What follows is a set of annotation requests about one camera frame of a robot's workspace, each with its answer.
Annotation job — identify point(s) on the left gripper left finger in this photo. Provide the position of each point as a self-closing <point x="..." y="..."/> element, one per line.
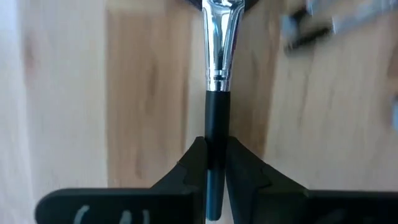
<point x="155" y="205"/>

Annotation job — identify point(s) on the large fluffy powder brush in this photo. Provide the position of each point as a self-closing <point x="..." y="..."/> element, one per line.
<point x="217" y="109"/>

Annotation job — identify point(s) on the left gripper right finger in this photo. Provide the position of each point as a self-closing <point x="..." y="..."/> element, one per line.
<point x="280" y="205"/>

